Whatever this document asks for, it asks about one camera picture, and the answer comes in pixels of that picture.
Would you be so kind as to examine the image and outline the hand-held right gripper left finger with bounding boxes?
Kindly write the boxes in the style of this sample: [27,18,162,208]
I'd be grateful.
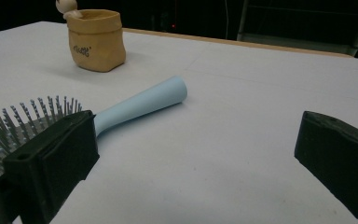
[2,109,101,224]

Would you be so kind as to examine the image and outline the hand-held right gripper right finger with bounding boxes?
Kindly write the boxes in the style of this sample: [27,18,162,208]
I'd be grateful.
[294,110,358,224]

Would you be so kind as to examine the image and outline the light blue hairbrush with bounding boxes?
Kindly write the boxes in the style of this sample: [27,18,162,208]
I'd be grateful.
[0,75,188,178]

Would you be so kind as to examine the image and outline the tan fabric pouch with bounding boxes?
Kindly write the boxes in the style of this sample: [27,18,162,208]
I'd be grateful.
[66,8,127,74]

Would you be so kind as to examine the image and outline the wooden table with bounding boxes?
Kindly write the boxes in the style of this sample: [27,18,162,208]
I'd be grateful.
[122,27,354,59]

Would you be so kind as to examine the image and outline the light metal stand frame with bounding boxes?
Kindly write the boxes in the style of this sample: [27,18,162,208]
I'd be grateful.
[236,0,358,57]

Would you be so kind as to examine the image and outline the thin white cable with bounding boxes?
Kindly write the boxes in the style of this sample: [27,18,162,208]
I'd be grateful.
[224,0,230,40]

